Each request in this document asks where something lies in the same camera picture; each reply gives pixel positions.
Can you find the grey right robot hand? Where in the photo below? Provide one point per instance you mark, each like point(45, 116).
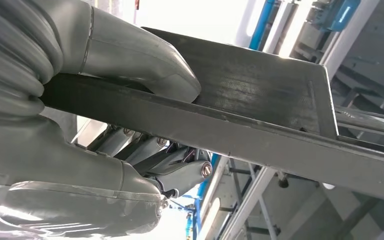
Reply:
point(62, 172)

